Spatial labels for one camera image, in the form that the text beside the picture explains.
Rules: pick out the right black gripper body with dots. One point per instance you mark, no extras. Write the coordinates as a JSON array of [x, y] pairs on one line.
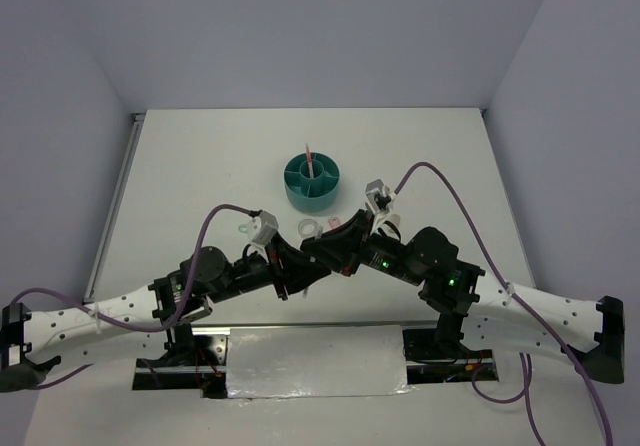
[[366, 247]]

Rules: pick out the aluminium rail left edge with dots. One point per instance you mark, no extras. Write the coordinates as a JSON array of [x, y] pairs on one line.
[[138, 120]]

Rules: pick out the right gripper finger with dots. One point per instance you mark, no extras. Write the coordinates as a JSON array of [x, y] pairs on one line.
[[335, 259], [343, 240]]

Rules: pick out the pink translucent correction tape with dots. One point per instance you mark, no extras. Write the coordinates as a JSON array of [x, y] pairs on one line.
[[334, 223]]

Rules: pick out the silver foil sheet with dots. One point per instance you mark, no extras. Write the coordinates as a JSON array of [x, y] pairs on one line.
[[309, 362]]

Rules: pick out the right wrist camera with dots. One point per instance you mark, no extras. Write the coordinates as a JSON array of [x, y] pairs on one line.
[[379, 197]]

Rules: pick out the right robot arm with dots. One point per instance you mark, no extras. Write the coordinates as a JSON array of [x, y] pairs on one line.
[[478, 311]]

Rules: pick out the red pen clear barrel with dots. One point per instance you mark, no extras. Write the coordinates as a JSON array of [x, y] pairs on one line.
[[309, 161]]

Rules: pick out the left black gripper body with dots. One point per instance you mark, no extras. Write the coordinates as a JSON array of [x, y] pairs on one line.
[[278, 267]]

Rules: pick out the clear tape roll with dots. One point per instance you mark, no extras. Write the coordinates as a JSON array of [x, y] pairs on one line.
[[308, 228]]

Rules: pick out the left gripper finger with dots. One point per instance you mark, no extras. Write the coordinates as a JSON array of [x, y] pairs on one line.
[[299, 276], [289, 253]]

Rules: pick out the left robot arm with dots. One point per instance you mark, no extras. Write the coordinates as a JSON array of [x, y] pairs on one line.
[[36, 343]]

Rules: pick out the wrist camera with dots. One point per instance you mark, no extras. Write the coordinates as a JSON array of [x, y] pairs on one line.
[[379, 197], [261, 229]]

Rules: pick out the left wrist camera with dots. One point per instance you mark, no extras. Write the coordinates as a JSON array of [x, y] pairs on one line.
[[261, 229]]

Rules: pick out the teal round compartment organizer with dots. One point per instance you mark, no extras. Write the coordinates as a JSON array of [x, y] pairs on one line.
[[311, 187]]

